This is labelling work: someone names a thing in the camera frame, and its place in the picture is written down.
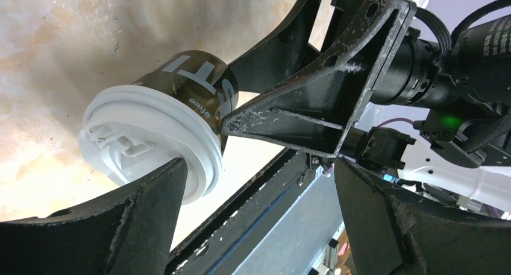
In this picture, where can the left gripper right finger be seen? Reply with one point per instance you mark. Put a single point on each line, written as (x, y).
(395, 231)

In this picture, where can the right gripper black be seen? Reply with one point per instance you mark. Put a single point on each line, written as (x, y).
(476, 70)

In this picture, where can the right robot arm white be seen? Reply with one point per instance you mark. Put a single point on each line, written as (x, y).
(451, 147)

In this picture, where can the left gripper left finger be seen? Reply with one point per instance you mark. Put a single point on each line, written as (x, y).
(126, 231)

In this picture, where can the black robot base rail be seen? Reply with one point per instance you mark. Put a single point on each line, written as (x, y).
(278, 223)

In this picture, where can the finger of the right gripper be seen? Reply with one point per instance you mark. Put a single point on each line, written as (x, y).
(280, 54)
(313, 109)

